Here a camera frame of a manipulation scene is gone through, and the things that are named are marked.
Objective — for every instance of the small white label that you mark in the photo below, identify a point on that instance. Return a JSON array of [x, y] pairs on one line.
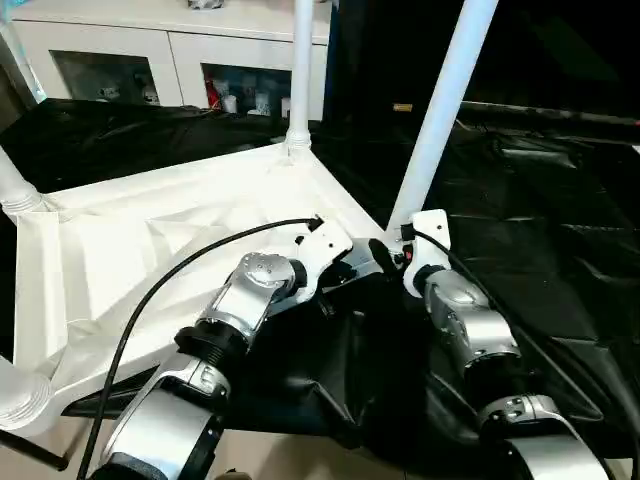
[[403, 107]]

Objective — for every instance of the white cabinet with open compartments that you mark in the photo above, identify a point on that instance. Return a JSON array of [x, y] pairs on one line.
[[150, 35]]

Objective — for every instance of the black stand rod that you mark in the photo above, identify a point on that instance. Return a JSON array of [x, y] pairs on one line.
[[32, 450]]

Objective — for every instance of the black plastic mat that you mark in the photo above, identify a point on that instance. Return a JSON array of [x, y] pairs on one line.
[[525, 300]]

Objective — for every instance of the white plastic table leg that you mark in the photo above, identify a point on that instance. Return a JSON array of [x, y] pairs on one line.
[[440, 110], [17, 185], [301, 75], [22, 395]]

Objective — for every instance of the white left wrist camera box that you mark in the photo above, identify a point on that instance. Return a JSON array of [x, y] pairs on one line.
[[325, 250]]

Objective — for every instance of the white jar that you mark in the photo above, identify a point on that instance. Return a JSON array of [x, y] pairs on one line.
[[263, 104]]

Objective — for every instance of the red box in cabinet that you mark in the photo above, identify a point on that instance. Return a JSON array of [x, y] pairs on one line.
[[213, 95]]

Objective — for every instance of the white plastic table top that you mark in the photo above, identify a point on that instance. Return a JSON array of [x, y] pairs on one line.
[[150, 240]]

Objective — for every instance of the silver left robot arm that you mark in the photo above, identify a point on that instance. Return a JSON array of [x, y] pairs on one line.
[[240, 300]]

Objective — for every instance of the small white cup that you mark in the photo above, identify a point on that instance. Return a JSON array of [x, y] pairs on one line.
[[230, 104], [286, 106]]

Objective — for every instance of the grey robot foot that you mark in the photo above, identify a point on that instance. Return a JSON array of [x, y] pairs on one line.
[[235, 475]]

